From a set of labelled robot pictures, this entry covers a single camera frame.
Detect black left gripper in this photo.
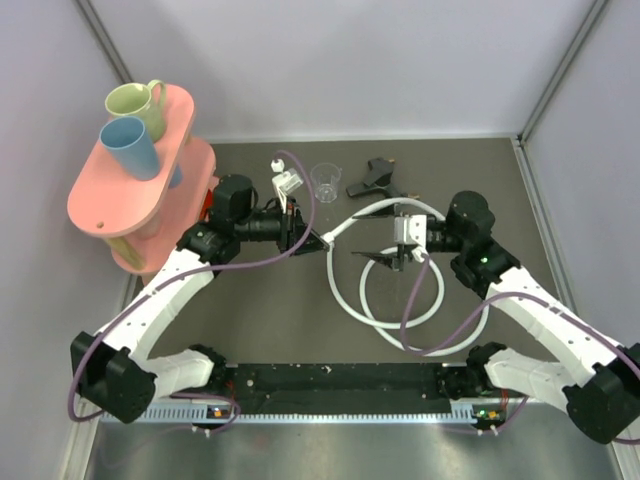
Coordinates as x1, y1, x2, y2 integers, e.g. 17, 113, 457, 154
235, 196, 329, 257

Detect white flexible hose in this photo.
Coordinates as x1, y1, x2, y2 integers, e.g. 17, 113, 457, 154
321, 198, 496, 358

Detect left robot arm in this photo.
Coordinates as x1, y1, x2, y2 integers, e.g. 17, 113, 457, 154
69, 169, 327, 423

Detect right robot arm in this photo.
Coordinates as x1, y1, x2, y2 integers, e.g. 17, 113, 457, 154
354, 191, 639, 444

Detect clear plastic cup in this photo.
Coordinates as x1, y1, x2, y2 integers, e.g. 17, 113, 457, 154
310, 163, 342, 203

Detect orange object on shelf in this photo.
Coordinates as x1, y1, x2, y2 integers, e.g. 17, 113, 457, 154
199, 189, 213, 220

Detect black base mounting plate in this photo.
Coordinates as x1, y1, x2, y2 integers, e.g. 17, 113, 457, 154
213, 363, 452, 415

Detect pink three-tier shelf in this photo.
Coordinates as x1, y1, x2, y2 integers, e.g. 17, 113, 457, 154
67, 84, 218, 283

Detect blue plastic cup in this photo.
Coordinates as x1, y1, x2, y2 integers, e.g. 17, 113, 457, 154
99, 116, 160, 181

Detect green ceramic mug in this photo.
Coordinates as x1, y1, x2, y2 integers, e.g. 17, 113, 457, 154
104, 79, 167, 142

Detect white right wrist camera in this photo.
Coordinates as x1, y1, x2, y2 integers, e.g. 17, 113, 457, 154
393, 214, 428, 247

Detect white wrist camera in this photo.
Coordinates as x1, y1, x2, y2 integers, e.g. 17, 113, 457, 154
270, 159, 304, 202
393, 214, 428, 247

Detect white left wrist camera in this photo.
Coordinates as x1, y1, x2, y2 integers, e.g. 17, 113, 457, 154
270, 159, 304, 202

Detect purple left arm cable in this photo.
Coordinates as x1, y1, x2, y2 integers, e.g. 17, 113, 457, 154
66, 149, 317, 441

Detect grey slotted cable duct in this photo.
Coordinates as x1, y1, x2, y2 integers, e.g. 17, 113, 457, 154
99, 402, 501, 425

